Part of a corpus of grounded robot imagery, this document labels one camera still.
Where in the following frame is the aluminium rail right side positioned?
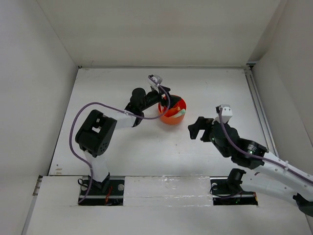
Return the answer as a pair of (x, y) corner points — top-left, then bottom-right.
(244, 64), (272, 138)

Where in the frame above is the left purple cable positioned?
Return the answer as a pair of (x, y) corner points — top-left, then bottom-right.
(69, 75), (171, 204)

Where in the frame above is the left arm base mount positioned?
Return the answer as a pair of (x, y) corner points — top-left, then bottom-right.
(78, 176), (125, 206)

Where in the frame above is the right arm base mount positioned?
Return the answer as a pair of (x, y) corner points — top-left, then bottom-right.
(209, 168), (258, 206)

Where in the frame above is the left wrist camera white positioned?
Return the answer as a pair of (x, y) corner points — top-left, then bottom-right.
(148, 74), (163, 87)

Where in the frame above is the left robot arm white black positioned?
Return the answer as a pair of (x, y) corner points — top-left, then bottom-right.
(68, 85), (182, 194)

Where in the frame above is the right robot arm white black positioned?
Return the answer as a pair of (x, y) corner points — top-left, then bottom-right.
(188, 117), (313, 216)

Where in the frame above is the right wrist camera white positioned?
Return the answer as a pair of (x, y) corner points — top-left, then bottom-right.
(215, 104), (233, 123)

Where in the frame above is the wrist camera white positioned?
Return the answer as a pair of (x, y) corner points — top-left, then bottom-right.
(215, 104), (233, 123)
(148, 74), (163, 87)

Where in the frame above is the orange round divided container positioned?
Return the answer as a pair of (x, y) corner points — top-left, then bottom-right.
(160, 98), (186, 125)

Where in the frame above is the pale green white highlighter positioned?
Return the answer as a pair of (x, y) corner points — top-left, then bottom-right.
(176, 109), (186, 117)

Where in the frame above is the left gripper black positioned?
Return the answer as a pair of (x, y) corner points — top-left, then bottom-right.
(139, 85), (180, 112)

